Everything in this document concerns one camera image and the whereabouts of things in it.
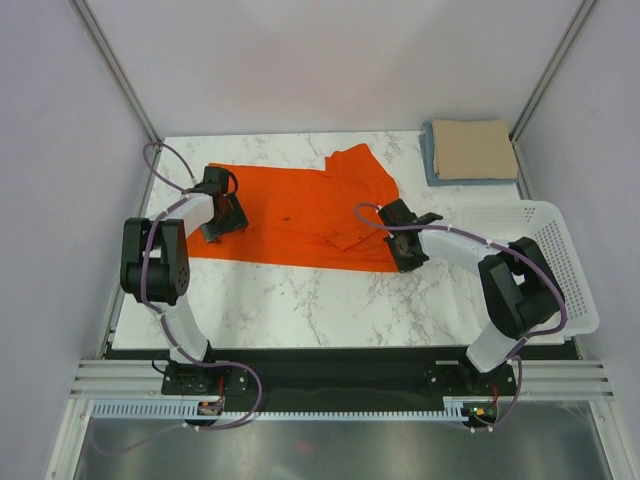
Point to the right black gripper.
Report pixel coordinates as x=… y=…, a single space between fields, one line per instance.
x=405 y=265

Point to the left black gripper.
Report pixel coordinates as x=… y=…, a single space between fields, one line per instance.
x=236 y=222

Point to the orange t shirt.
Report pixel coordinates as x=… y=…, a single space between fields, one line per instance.
x=308 y=218

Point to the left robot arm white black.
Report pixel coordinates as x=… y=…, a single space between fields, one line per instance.
x=154 y=266

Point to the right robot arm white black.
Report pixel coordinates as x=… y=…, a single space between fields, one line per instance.
x=519 y=288

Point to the folded blue t shirt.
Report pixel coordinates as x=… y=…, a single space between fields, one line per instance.
x=427 y=147

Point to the folded beige t shirt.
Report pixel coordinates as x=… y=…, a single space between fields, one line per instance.
x=473 y=150

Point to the white plastic basket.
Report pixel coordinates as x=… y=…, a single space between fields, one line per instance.
x=508 y=220

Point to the white slotted cable duct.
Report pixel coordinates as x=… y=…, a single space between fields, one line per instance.
x=192 y=410

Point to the left aluminium frame post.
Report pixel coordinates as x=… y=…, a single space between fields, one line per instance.
x=99 y=39

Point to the aluminium frame post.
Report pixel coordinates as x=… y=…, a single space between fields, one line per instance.
x=99 y=39
x=552 y=68

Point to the right aluminium frame post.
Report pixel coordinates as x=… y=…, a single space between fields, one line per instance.
x=552 y=68

